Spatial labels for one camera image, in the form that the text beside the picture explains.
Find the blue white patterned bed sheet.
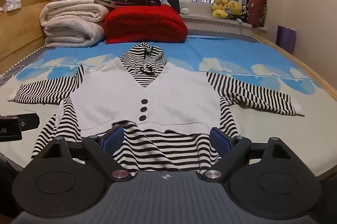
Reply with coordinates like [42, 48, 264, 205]
[0, 28, 337, 178]

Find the yellow plush toy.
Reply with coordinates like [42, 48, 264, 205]
[211, 0, 229, 19]
[226, 0, 243, 20]

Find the small white plush toy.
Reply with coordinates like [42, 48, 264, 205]
[179, 0, 191, 15]

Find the dark red cushion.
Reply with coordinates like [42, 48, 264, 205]
[247, 0, 267, 28]

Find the white windowsill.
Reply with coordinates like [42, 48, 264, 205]
[181, 13, 267, 30]

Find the tissue pack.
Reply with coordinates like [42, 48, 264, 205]
[2, 0, 21, 13]

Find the purple bag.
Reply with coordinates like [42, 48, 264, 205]
[275, 25, 297, 54]

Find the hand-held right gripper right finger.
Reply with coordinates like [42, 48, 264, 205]
[201, 127, 304, 182]

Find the striped plush toy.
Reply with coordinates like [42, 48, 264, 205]
[241, 5, 251, 23]

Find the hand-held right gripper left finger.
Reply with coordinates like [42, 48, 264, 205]
[32, 125, 132, 182]

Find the black white striped sweater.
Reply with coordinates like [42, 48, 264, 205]
[8, 41, 306, 174]

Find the white folded quilt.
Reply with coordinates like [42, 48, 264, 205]
[39, 0, 110, 49]

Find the red folded blanket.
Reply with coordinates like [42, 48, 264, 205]
[103, 4, 189, 45]

